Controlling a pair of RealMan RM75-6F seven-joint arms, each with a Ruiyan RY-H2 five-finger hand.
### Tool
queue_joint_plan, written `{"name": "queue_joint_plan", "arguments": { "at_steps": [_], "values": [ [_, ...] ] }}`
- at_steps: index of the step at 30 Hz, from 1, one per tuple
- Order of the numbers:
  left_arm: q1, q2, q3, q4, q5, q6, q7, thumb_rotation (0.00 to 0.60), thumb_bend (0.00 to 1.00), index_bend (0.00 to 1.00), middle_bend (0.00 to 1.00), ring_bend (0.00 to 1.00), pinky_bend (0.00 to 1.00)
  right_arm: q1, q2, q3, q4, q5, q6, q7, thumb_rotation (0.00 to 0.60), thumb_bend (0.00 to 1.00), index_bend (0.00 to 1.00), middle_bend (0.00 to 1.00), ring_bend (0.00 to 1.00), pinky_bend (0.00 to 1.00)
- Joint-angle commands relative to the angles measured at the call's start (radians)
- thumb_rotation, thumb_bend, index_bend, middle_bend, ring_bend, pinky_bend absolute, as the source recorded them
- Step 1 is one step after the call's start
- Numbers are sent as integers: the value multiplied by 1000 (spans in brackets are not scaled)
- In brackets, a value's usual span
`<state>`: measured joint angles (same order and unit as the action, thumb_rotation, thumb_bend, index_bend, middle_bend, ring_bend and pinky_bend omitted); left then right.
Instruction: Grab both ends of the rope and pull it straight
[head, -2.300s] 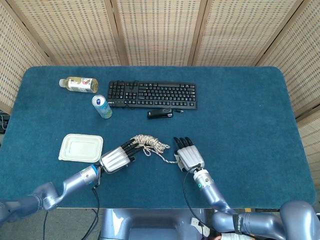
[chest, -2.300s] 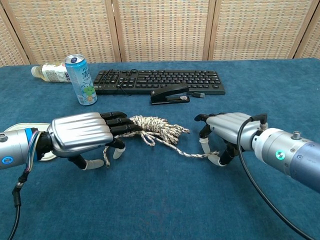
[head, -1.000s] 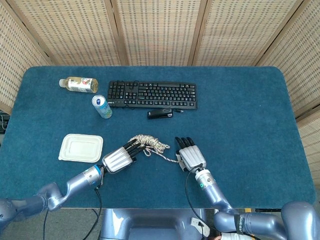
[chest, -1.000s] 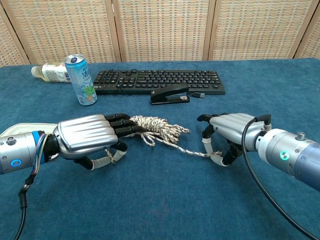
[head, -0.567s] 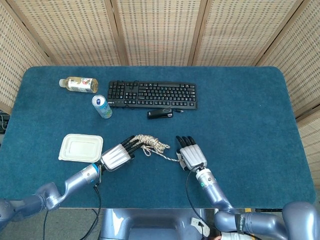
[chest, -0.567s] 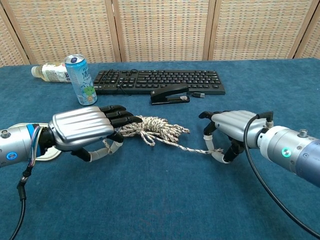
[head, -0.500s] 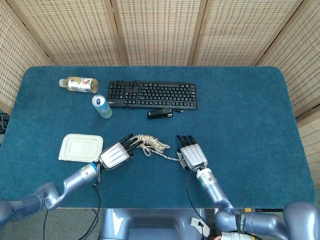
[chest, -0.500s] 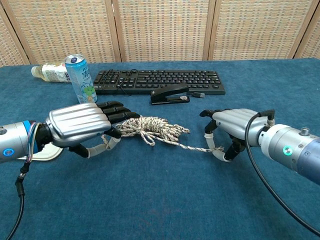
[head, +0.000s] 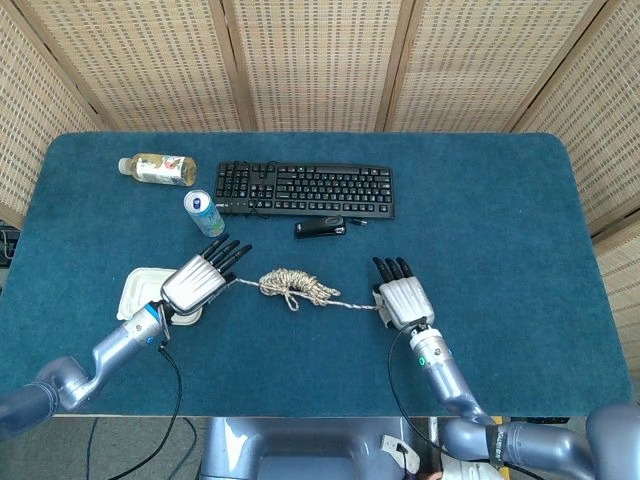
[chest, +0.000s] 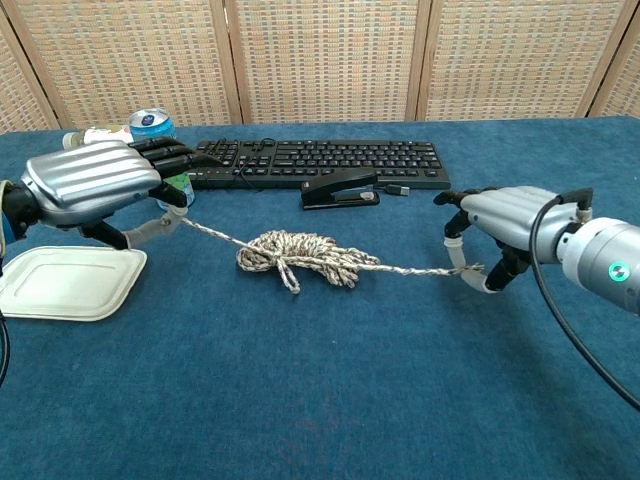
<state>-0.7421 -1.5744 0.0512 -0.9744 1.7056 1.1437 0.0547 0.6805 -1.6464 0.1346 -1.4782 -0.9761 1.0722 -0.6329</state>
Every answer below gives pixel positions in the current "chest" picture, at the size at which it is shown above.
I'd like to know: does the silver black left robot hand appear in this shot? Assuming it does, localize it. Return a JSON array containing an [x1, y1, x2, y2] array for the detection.
[[19, 135, 214, 251]]

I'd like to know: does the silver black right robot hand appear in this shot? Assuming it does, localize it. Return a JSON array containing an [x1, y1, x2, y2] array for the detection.
[[432, 185, 571, 295]]

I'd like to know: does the braided white brown rope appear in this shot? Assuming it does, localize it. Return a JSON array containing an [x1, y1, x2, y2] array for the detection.
[[182, 215, 486, 295]]

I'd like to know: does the clear plastic tea bottle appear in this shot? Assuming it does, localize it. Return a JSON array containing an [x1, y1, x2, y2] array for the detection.
[[61, 125, 134, 150]]

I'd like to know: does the blue drink can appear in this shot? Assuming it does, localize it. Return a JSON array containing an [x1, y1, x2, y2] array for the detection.
[[128, 107, 196, 212]]

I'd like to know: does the white plastic tray lid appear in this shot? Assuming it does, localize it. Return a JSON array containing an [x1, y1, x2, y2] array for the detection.
[[0, 244, 149, 323]]

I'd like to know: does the black computer keyboard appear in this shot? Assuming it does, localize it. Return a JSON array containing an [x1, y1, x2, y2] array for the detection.
[[187, 139, 452, 192]]

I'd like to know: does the black stapler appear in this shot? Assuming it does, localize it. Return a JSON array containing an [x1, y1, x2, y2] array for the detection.
[[299, 172, 381, 212]]

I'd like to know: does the blue carpet table cover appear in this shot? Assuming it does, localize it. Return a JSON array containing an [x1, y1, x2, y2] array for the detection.
[[0, 115, 640, 480]]

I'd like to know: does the woven wooden folding screen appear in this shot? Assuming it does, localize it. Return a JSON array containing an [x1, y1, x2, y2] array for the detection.
[[0, 0, 640, 135]]

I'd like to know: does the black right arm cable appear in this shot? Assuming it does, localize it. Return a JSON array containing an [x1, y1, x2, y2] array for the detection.
[[529, 187, 640, 410]]

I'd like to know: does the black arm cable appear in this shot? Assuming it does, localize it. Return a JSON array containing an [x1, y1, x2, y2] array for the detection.
[[0, 309, 12, 390], [529, 187, 640, 410]]

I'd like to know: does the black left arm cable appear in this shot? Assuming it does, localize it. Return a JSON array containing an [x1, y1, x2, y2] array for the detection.
[[0, 309, 12, 390]]

